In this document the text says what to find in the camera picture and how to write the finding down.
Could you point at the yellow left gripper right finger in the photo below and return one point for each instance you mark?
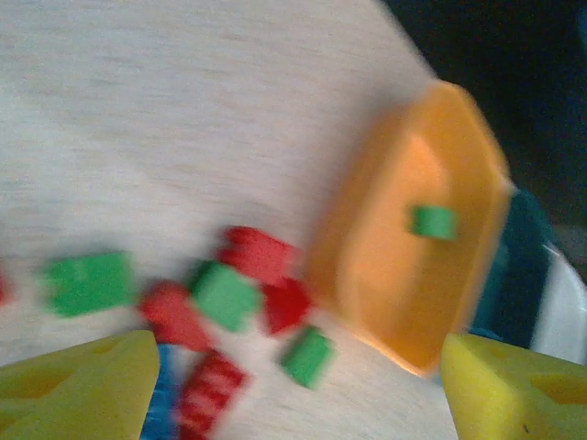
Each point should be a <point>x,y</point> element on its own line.
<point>513,403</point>

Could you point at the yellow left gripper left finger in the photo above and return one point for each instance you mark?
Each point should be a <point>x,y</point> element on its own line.
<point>69,399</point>

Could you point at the blue lego brick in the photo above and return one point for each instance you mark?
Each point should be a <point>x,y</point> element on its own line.
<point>162,389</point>

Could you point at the green lego brick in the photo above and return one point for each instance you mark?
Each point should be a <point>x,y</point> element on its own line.
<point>433,222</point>
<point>224,295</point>
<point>87,284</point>
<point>308,357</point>

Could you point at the long red lego brick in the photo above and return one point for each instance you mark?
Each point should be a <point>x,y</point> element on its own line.
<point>208,394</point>

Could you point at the white plastic container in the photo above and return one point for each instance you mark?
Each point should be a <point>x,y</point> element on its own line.
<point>568,307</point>

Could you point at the teal plastic container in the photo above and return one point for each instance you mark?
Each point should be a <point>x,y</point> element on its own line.
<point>518,275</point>

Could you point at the orange plastic container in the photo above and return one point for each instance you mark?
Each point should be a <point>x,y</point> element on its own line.
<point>390,284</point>

